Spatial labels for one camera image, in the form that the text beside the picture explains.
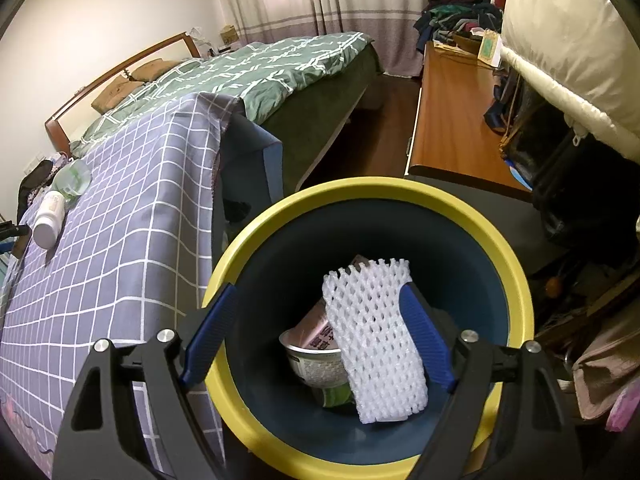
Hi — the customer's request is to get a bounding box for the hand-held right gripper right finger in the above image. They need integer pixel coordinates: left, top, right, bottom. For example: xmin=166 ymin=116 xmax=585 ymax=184
xmin=399 ymin=282 xmax=585 ymax=480

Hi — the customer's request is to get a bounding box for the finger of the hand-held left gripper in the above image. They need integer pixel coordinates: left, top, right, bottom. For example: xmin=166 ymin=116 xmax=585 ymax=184
xmin=0 ymin=221 xmax=32 ymax=261

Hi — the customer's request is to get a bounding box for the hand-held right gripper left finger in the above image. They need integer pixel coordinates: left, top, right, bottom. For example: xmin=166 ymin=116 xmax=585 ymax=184
xmin=59 ymin=282 xmax=240 ymax=480

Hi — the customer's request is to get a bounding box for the white foam net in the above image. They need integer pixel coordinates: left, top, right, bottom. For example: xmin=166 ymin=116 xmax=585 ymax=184
xmin=321 ymin=257 xmax=430 ymax=425

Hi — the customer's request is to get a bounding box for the instant noodle bowl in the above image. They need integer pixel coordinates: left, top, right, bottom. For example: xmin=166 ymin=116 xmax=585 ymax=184
xmin=279 ymin=327 xmax=358 ymax=408

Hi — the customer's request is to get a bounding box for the yellow-rimmed blue trash bin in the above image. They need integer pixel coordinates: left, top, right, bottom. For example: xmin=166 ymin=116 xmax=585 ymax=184
xmin=200 ymin=176 xmax=535 ymax=480

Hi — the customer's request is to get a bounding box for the white plastic bottle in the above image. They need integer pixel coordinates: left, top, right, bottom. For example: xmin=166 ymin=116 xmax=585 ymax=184
xmin=32 ymin=190 xmax=68 ymax=251

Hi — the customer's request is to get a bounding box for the dark clothes heap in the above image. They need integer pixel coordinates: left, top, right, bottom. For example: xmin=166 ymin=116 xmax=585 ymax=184
xmin=17 ymin=159 xmax=63 ymax=211

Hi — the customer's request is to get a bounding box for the pink snack wrapper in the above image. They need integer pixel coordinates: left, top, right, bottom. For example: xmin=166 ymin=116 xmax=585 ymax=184
xmin=287 ymin=297 xmax=337 ymax=351

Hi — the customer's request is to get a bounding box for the grey checked tablecloth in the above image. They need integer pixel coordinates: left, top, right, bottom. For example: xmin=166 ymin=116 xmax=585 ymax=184
xmin=0 ymin=91 xmax=246 ymax=480

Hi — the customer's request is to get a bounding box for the brown pillow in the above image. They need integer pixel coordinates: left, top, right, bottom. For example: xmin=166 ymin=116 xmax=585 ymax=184
xmin=131 ymin=59 xmax=182 ymax=83
xmin=91 ymin=80 xmax=146 ymax=113

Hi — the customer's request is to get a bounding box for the beige pink cloth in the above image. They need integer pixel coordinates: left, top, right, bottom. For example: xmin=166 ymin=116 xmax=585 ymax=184
xmin=570 ymin=305 xmax=640 ymax=421

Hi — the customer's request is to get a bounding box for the black bag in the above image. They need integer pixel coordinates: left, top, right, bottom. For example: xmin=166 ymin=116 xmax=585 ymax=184
xmin=505 ymin=67 xmax=640 ymax=261

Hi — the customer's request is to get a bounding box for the orange wooden desk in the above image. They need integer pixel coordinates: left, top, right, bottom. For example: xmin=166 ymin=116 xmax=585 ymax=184
xmin=404 ymin=40 xmax=533 ymax=203

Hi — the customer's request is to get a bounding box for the pink plastic bag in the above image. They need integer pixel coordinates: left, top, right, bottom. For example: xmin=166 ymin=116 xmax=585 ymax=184
xmin=605 ymin=385 xmax=640 ymax=433

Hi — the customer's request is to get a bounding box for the wooden bed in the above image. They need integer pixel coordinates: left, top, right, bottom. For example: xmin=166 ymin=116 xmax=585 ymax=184
xmin=44 ymin=30 xmax=386 ymax=196

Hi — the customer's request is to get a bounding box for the blue bag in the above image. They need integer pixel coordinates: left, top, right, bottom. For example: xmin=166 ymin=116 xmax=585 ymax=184
xmin=482 ymin=72 xmax=521 ymax=136

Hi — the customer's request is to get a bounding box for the green plaid duvet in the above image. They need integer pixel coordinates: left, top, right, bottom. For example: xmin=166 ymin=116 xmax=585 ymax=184
xmin=70 ymin=31 xmax=377 ymax=158

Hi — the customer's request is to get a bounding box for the greeting card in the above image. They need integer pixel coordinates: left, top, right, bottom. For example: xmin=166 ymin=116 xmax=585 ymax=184
xmin=477 ymin=30 xmax=501 ymax=66

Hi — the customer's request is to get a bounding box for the pile of clothes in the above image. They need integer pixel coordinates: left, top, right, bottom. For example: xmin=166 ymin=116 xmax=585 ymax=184
xmin=414 ymin=0 xmax=505 ymax=53

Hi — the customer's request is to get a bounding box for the cream puffer jacket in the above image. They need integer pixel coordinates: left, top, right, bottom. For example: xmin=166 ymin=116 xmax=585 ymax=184
xmin=500 ymin=0 xmax=640 ymax=163

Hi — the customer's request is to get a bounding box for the striped beige curtain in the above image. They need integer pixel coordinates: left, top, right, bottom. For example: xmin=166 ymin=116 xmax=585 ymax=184
xmin=210 ymin=0 xmax=501 ymax=78

